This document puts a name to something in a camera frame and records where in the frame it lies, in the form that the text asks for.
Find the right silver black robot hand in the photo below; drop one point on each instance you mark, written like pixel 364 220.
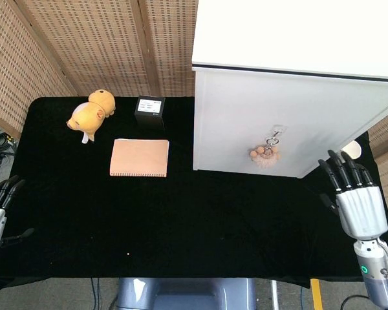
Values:
pixel 362 210

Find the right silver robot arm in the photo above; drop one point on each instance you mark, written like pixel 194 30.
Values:
pixel 375 274

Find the white round object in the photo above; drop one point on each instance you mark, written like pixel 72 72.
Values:
pixel 352 150

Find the white metal pole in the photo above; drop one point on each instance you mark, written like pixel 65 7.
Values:
pixel 275 295

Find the yellow plush animal toy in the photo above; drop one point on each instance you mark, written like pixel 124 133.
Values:
pixel 87 117

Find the beige spiral notebook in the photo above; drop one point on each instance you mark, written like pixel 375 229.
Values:
pixel 139 158

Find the black velvet tablecloth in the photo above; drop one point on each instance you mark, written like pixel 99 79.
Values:
pixel 181 219

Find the black box with white label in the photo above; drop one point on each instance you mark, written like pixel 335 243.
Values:
pixel 149 117

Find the blue grey robot torso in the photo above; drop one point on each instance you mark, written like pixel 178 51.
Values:
pixel 187 294

